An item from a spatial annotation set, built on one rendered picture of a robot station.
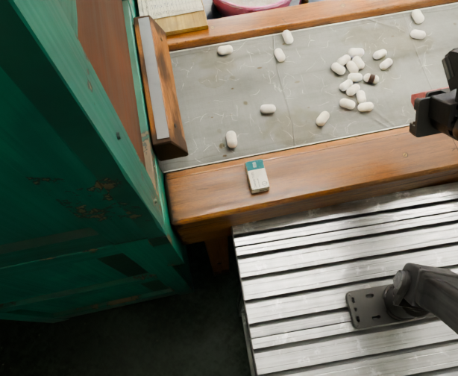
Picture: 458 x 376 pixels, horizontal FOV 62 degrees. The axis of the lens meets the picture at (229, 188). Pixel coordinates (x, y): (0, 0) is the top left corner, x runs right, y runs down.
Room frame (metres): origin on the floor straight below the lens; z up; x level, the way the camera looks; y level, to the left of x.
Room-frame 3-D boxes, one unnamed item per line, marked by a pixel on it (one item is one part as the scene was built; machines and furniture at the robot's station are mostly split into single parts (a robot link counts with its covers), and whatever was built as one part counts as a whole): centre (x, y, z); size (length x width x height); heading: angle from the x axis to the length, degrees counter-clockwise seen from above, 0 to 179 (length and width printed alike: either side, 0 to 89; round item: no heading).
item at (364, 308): (0.06, -0.33, 0.71); 0.20 x 0.07 x 0.08; 98
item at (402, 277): (0.07, -0.33, 0.77); 0.09 x 0.06 x 0.06; 78
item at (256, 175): (0.29, -0.05, 0.78); 0.06 x 0.04 x 0.02; 11
